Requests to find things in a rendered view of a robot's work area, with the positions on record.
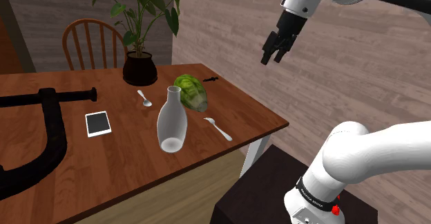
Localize silver spoon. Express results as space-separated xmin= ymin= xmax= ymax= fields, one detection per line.
xmin=136 ymin=89 xmax=153 ymax=108

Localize potted green plant black pot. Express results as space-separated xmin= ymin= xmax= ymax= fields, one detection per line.
xmin=91 ymin=0 xmax=182 ymax=87

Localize wooden table with white legs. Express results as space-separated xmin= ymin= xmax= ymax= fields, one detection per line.
xmin=0 ymin=63 xmax=290 ymax=224

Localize wooden chair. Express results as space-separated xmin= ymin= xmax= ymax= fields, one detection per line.
xmin=61 ymin=18 xmax=128 ymax=71

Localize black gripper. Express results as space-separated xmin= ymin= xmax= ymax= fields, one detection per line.
xmin=260 ymin=9 xmax=309 ymax=66

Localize dark robot stand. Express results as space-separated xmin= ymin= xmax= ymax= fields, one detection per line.
xmin=209 ymin=144 xmax=379 ymax=224

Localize white tablet with dark screen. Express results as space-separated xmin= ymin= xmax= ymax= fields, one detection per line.
xmin=84 ymin=110 xmax=113 ymax=138

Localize green lettuce head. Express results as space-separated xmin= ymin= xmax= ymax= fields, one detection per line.
xmin=173 ymin=73 xmax=209 ymax=113

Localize silver fork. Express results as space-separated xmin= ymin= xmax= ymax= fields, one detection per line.
xmin=203 ymin=116 xmax=233 ymax=142

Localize clear glass bottle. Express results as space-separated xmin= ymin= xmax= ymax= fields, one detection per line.
xmin=156 ymin=85 xmax=188 ymax=153

